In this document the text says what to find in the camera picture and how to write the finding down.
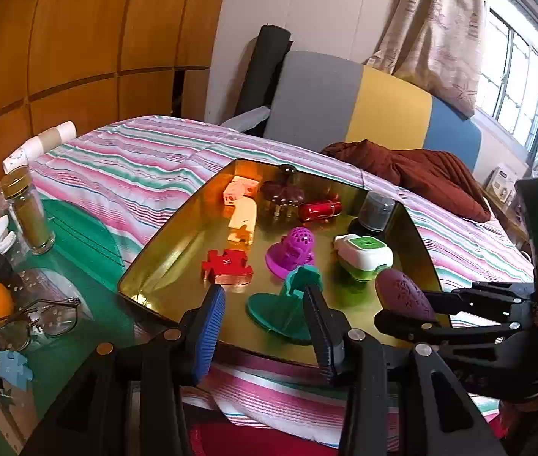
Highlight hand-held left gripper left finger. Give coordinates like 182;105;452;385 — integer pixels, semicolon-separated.
22;285;228;456

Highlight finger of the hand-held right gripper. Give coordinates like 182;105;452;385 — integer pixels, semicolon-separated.
421;281;535;324
374;310;538;395

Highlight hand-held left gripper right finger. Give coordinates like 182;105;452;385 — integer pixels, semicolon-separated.
303;284;507;456

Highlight green plastic funnel toy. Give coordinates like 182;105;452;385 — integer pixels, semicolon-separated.
246;266;324;345

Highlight purple oval case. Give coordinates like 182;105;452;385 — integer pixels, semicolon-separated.
375;268;438;324

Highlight red puzzle piece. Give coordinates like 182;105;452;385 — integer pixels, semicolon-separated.
201;248;254;287

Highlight gold tin box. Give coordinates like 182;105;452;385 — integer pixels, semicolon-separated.
118;158;454;366

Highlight green white tape dispenser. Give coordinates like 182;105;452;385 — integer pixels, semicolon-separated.
334;234;394;283

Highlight magenta strainer cup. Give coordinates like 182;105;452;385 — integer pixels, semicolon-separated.
265;226;317;279

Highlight cream yellow puzzle piece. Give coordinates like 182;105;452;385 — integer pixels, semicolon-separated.
227;197;257;246

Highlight red metal cylinder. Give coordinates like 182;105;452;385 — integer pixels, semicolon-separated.
297;198;343;223

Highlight transparent grey plastic cup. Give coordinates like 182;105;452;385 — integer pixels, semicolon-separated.
347;191;397;248

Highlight brown octopus toy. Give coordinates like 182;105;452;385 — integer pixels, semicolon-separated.
260;164;305;224

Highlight wooden bedside shelf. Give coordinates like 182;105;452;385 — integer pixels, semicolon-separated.
482;185;530;257

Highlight white cardboard box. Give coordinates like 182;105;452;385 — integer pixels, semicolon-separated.
484;163;521;205

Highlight red bed base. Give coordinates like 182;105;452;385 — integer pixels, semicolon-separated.
188;420;346;456

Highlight green table mat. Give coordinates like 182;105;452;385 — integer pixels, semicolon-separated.
0;198;189;456

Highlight brown quilted blanket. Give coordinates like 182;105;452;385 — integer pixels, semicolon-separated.
321;140;492;224

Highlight eyeglasses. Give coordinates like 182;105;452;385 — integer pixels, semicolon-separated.
0;297;82;353

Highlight barred window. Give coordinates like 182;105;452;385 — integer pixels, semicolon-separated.
475;0;538;153

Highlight striped pink green blanket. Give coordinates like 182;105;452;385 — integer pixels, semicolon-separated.
29;114;535;442

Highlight blue puzzle piece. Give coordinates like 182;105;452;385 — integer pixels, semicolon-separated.
0;349;35;388

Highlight glass spice jar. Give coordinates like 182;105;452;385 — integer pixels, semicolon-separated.
0;166;56;256

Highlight grey yellow blue headboard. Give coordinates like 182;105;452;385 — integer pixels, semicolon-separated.
263;51;483;174

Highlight beige starfish curtain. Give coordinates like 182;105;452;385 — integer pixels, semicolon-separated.
366;0;490;117

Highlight black rolled mat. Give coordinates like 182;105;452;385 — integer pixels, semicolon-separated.
239;25;293;127

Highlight wooden wardrobe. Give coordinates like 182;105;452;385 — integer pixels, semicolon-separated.
0;0;232;186

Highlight plastic wrapped bed rail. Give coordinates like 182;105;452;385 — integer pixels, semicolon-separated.
221;104;270;135

